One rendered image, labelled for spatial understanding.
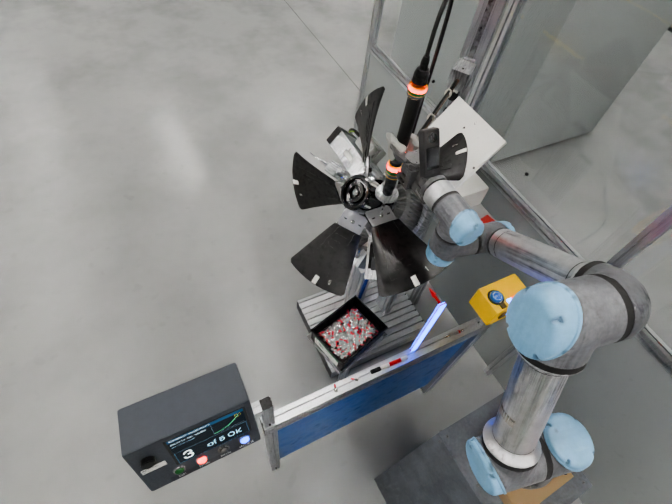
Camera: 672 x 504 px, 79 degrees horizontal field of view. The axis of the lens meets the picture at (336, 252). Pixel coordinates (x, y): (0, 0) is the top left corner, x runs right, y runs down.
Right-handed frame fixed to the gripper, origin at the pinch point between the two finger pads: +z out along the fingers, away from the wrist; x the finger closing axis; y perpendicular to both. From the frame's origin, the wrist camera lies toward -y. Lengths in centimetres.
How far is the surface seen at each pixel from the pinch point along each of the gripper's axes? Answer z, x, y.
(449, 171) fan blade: -10.0, 13.6, 9.0
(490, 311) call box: -41, 23, 44
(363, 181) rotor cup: 7.5, -2.1, 24.2
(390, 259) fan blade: -17.9, -4.2, 32.7
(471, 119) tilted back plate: 14.2, 41.4, 14.7
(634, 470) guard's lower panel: -104, 74, 100
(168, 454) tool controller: -46, -74, 31
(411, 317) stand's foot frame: 0, 46, 141
